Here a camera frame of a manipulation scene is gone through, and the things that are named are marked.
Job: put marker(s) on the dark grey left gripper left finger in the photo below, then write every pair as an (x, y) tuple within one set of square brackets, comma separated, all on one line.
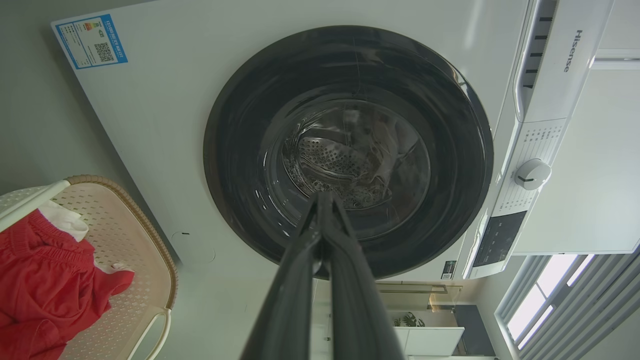
[(290, 300)]

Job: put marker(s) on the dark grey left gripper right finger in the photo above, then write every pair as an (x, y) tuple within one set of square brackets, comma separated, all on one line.
[(357, 310)]

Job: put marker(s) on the cream perforated laundry basket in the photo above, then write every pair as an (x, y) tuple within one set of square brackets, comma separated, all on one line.
[(130, 235)]

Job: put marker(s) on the green potted plant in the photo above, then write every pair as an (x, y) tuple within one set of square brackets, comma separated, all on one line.
[(410, 320)]

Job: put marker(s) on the white low cabinet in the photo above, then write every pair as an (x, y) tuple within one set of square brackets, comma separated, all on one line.
[(432, 341)]

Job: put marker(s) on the small dark sticker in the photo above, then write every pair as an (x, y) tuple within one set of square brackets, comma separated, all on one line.
[(448, 270)]

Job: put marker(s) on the dark grey cabinet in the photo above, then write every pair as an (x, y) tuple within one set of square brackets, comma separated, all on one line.
[(475, 330)]

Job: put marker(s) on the black washer display panel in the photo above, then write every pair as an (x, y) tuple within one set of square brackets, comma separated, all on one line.
[(499, 239)]

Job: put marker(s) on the black round washing machine door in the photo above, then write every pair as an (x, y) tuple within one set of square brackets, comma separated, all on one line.
[(235, 150)]

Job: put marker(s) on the white front-load washing machine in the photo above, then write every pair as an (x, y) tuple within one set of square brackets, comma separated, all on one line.
[(160, 125)]

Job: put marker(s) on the white round control knob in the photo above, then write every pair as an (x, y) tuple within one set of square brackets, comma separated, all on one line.
[(532, 174)]

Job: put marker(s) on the white garment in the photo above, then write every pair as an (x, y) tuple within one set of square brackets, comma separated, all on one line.
[(65, 220)]

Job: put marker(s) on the red garment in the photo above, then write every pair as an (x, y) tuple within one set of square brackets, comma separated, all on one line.
[(45, 290)]

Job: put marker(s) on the blue energy label sticker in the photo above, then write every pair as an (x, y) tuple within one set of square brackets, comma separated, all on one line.
[(91, 41)]

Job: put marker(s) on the white detergent drawer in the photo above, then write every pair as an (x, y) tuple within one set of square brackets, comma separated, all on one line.
[(570, 60)]

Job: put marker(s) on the window with white frame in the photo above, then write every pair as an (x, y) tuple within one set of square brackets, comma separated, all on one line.
[(575, 310)]

